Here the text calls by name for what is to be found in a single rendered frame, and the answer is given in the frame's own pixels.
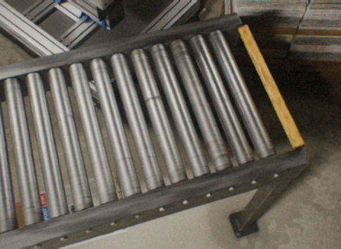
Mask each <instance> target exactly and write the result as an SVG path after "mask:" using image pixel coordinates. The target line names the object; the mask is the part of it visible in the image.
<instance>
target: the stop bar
mask: <svg viewBox="0 0 341 249"><path fill-rule="evenodd" d="M238 32H239V33H240V35H241V38H242V41H243V43H244V44H245V46H246V50H247V51H248V53H249V54H250V56H251V59H252V62H253V63H254V67H255V68H256V70H257V72H258V74H259V76H260V79H261V80H262V83H263V85H264V88H265V89H266V91H267V93H268V97H269V98H270V100H271V101H272V104H273V107H274V109H275V110H276V113H277V114H278V118H279V119H280V120H281V123H282V126H283V127H284V129H285V132H286V134H287V136H288V138H289V141H290V143H291V144H292V147H293V148H294V150H297V149H301V148H303V147H304V146H305V144H304V142H303V139H302V137H301V135H300V133H299V131H298V129H297V126H296V124H295V123H294V120H293V118H292V117H291V114H290V113H289V109H288V108H287V107H286V105H285V102H284V100H283V98H282V97H281V93H280V92H279V90H278V88H277V86H276V83H275V82H274V80H273V77H272V75H271V73H270V72H269V70H268V67H267V65H266V63H265V61H264V58H263V56H262V55H261V53H260V50H259V48H258V46H257V45H256V43H255V40H254V38H253V36H252V34H251V31H250V30H249V28H248V26H247V25H241V26H239V27H238Z"/></svg>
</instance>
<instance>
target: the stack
mask: <svg viewBox="0 0 341 249"><path fill-rule="evenodd" d="M231 12H232V13H234V12H237V13H238V17H239V19H240V21H241V22H242V25H247V26H248V27H260V28H296V27H297V26H298V30H299V29H316V30H336V31H338V30H341V0H231ZM229 14H230V0H224V15H229ZM298 30H297V31H298ZM295 34H296V33H295ZM295 34H280V33H252V36H253V38H254V40H255V43H256V45H257V46H258V48H259V50H260V53H261V55H262V56H263V58H264V59H282V58H284V59H285V60H322V61H341V36H302V35H295ZM233 57H234V58H251V56H250V54H249V53H248V51H247V50H246V46H245V44H244V43H243V41H242V38H241V35H240V34H239V35H238V42H237V45H236V47H234V48H233ZM237 65H238V69H239V71H240V72H241V76H242V77H243V79H260V76H259V74H258V73H254V72H250V69H251V68H252V69H256V68H255V67H254V64H253V63H237ZM266 65H267V67H268V70H283V71H317V72H318V73H317V75H299V74H271V75H272V77H273V80H294V81H309V82H340V83H341V66H305V65H284V64H275V63H266Z"/></svg>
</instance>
